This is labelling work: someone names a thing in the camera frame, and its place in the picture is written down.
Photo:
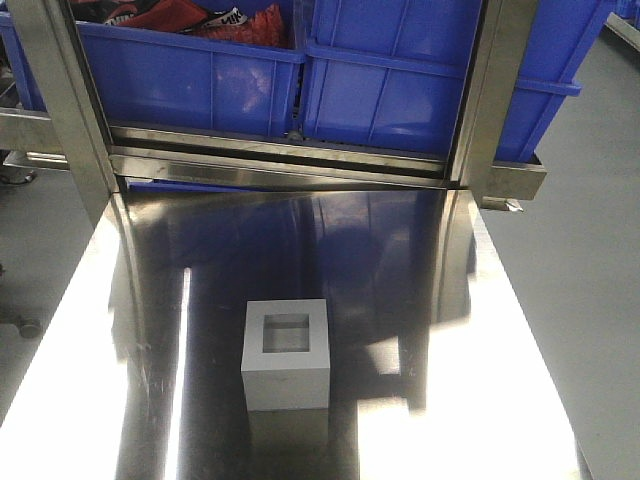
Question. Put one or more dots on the gray square hollow base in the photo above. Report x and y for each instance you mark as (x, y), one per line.
(286, 355)

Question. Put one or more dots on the blue bin right on rack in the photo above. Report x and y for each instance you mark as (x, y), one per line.
(390, 74)

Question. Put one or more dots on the blue bin with red items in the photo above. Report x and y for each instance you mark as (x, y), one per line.
(185, 81)

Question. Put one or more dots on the red fabric item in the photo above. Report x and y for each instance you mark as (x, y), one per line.
(264, 28)

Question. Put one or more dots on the stainless steel rack frame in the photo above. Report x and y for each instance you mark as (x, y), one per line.
(73, 132)

